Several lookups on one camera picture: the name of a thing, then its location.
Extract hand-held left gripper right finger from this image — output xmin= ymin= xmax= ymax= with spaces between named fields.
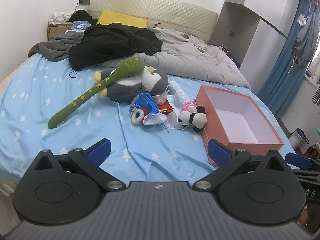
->
xmin=195 ymin=139 xmax=288 ymax=192

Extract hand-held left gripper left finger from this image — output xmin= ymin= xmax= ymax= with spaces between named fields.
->
xmin=32 ymin=138 xmax=126 ymax=192

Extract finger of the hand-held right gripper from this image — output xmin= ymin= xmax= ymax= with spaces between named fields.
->
xmin=285 ymin=152 xmax=320 ymax=180

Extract pink cardboard box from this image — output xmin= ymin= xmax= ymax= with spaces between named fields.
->
xmin=195 ymin=84 xmax=285 ymax=168

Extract panda plush toy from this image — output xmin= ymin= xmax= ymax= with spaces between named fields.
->
xmin=177 ymin=105 xmax=207 ymax=133

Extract red foil packet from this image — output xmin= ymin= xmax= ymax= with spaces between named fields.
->
xmin=159 ymin=102 xmax=175 ymax=113

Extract blue plastic tissue pack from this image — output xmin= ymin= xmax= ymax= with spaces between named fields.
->
xmin=129 ymin=93 xmax=160 ymax=114

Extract white trash bin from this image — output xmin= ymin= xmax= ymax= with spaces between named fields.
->
xmin=289 ymin=128 xmax=310 ymax=148

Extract white plastic bottle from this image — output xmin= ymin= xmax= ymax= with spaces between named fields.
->
xmin=169 ymin=80 xmax=198 ymax=112

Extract green plush stick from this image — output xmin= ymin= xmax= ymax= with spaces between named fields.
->
xmin=48 ymin=56 xmax=146 ymax=130

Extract blue curtain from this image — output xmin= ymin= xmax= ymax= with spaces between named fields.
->
xmin=257 ymin=0 xmax=313 ymax=117

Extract blue star print bedsheet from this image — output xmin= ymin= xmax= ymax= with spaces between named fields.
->
xmin=0 ymin=52 xmax=298 ymax=188

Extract grey penguin plush toy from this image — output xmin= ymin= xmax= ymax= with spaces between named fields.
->
xmin=94 ymin=66 xmax=169 ymax=103

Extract light grey duvet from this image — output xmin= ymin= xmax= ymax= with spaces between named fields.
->
xmin=136 ymin=27 xmax=251 ymax=90

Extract row of small bottles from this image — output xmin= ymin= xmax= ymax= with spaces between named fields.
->
xmin=217 ymin=42 xmax=241 ymax=66

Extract black clothing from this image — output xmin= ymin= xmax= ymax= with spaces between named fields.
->
xmin=69 ymin=24 xmax=163 ymax=72

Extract dark grey blanket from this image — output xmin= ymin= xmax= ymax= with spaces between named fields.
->
xmin=28 ymin=29 xmax=87 ymax=62

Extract hanging grey blue shirt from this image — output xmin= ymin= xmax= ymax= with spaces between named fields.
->
xmin=291 ymin=12 xmax=319 ymax=69

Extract blue printed packet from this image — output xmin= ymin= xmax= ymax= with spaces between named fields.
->
xmin=72 ymin=20 xmax=91 ymax=31

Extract brown cardboard box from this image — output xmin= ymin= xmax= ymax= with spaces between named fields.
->
xmin=47 ymin=22 xmax=74 ymax=41

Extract grey wardrobe shelf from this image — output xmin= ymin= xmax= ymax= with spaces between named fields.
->
xmin=210 ymin=0 xmax=262 ymax=67

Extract yellow pillow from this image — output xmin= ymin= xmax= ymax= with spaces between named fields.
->
xmin=96 ymin=10 xmax=148 ymax=28

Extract black bag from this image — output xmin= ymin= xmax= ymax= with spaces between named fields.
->
xmin=69 ymin=9 xmax=94 ymax=23

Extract white crumpled clothes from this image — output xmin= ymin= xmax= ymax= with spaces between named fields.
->
xmin=49 ymin=11 xmax=73 ymax=25

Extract beige quilted headboard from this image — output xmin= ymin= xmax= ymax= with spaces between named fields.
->
xmin=89 ymin=0 xmax=218 ymax=43

